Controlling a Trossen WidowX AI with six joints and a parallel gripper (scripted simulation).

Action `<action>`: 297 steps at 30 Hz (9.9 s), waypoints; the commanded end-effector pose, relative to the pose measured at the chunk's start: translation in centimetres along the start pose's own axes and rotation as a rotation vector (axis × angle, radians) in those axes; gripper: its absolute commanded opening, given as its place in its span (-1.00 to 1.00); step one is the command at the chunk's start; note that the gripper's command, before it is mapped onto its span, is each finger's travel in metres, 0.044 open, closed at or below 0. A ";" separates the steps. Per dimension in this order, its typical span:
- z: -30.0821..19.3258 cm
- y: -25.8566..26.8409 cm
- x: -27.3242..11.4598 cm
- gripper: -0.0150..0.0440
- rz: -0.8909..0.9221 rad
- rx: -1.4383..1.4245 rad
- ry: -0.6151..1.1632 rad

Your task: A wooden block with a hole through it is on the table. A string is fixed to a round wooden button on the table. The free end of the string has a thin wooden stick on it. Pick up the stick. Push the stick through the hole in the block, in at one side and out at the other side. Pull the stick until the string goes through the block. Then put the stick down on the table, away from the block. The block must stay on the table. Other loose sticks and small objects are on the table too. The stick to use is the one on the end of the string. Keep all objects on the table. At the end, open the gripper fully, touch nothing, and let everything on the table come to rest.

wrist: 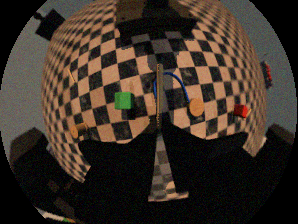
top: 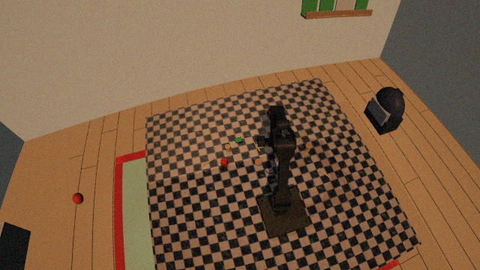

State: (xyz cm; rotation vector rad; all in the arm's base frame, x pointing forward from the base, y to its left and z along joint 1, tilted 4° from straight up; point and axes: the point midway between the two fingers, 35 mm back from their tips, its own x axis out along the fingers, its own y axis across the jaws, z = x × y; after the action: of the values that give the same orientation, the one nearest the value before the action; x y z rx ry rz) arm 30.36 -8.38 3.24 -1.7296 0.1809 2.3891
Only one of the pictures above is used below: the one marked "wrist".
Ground green square block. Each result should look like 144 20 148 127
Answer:
114 92 134 111

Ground orange round disc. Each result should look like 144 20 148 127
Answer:
188 99 205 117

